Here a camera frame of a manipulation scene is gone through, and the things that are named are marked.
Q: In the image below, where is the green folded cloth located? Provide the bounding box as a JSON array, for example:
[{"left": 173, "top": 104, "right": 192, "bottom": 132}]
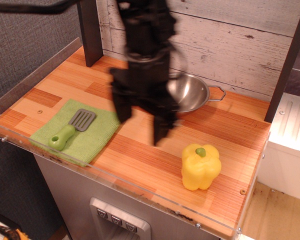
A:
[{"left": 30, "top": 99, "right": 120, "bottom": 167}]

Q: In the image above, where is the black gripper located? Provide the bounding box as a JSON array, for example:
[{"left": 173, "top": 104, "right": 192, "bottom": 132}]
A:
[{"left": 109, "top": 56, "right": 179, "bottom": 146}]

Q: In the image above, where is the yellow plastic bell pepper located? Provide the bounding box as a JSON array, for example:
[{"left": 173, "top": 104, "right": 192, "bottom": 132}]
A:
[{"left": 181, "top": 143, "right": 222, "bottom": 191}]

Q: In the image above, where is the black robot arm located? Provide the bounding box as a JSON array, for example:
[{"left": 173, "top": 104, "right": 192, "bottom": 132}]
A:
[{"left": 109, "top": 0, "right": 179, "bottom": 145}]

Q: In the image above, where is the dark wooden post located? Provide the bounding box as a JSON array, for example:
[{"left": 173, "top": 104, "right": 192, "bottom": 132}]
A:
[
  {"left": 264, "top": 18, "right": 300, "bottom": 123},
  {"left": 77, "top": 0, "right": 104, "bottom": 67}
]

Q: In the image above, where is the silver pot with handles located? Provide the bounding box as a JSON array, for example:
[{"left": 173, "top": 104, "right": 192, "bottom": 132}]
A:
[{"left": 166, "top": 72, "right": 226, "bottom": 116}]

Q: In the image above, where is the clear acrylic front guard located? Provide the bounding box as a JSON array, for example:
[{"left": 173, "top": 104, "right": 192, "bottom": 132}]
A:
[{"left": 0, "top": 119, "right": 272, "bottom": 240}]

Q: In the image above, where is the orange object bottom left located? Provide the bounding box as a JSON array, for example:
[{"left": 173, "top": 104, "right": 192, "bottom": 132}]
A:
[{"left": 3, "top": 229, "right": 29, "bottom": 240}]

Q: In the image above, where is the dark left wooden post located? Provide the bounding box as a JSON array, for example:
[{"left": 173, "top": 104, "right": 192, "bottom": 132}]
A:
[{"left": 77, "top": 0, "right": 104, "bottom": 67}]

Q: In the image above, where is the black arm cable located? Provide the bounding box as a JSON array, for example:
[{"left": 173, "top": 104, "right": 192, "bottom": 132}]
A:
[{"left": 0, "top": 0, "right": 81, "bottom": 15}]

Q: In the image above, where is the grey toy fridge cabinet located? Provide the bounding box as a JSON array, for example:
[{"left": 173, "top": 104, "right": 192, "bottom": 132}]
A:
[{"left": 35, "top": 155, "right": 217, "bottom": 240}]

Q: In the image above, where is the grey spatula green handle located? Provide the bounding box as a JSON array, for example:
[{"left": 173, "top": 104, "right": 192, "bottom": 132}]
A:
[{"left": 48, "top": 108, "right": 97, "bottom": 151}]

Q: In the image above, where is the silver dispenser panel with buttons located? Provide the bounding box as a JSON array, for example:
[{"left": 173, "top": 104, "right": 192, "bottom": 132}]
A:
[{"left": 89, "top": 197, "right": 152, "bottom": 240}]

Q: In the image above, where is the dark right wooden post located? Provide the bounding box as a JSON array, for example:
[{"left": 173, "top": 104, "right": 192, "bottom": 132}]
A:
[{"left": 264, "top": 18, "right": 300, "bottom": 123}]

